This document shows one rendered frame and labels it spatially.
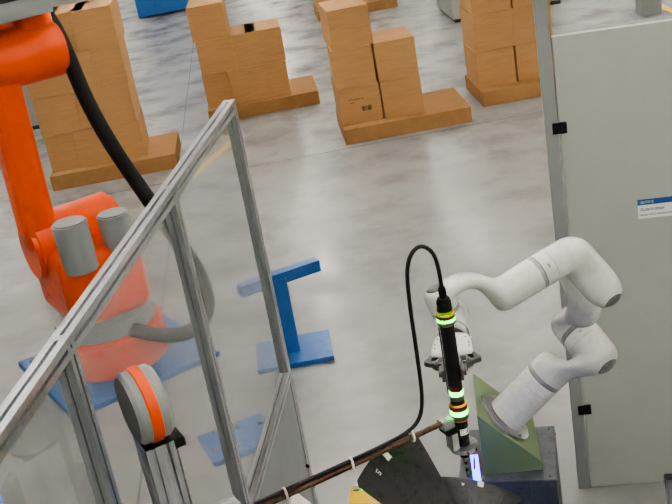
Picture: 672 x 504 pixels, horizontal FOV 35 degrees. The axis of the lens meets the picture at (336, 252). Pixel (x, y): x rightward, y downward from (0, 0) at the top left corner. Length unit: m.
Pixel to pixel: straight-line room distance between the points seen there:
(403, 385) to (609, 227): 1.90
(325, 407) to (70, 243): 1.68
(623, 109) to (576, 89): 0.19
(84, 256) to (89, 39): 4.38
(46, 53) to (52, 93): 4.30
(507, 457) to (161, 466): 1.47
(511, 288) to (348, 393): 3.18
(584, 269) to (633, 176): 1.46
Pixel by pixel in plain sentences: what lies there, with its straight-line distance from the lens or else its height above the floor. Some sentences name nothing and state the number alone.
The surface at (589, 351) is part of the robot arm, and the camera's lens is 3.27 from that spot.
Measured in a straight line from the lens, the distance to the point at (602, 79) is 4.17.
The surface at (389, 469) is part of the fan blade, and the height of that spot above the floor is 1.41.
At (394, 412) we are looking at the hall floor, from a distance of 5.62.
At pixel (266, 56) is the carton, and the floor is 0.58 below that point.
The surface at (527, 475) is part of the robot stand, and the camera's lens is 3.43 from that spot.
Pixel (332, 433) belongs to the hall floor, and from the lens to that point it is 5.54.
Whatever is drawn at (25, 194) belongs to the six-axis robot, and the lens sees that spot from 6.34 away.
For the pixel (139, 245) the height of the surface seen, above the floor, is 2.03.
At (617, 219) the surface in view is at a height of 1.25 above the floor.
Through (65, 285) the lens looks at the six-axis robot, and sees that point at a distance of 6.28.
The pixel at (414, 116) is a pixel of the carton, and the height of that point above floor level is 0.14.
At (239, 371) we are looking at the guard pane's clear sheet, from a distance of 3.43.
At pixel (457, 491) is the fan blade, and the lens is 2.96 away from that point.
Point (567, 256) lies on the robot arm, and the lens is 2.82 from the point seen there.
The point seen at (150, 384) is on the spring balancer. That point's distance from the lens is 2.14.
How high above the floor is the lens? 2.91
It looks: 22 degrees down
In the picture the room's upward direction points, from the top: 10 degrees counter-clockwise
